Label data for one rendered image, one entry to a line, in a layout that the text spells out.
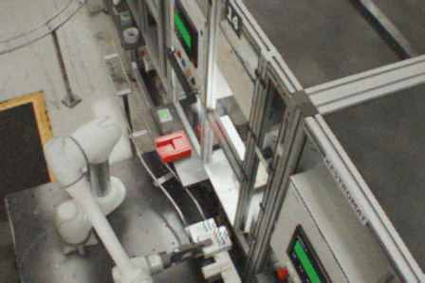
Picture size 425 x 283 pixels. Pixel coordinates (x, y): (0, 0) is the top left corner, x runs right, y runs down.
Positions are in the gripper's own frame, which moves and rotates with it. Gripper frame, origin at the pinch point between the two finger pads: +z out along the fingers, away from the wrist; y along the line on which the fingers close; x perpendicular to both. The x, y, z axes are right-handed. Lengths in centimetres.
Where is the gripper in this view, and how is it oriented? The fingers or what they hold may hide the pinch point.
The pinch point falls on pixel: (204, 246)
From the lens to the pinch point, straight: 213.3
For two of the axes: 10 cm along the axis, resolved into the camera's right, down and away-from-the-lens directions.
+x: -3.8, -7.6, 5.3
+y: 0.4, -5.8, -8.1
